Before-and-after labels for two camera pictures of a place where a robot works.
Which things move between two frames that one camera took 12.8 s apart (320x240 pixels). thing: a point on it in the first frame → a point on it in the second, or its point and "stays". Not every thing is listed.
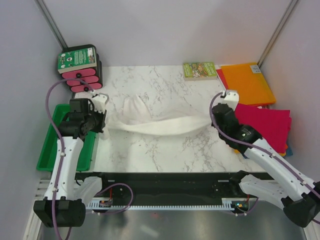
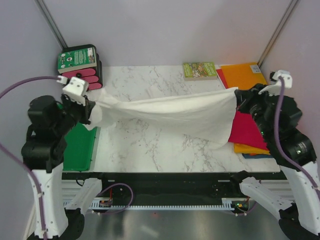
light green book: (199, 71) stays
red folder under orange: (221, 75) stays
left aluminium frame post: (50, 22) stays
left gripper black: (101, 116) → (86, 110)
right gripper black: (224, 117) → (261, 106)
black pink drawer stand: (85, 79) stays
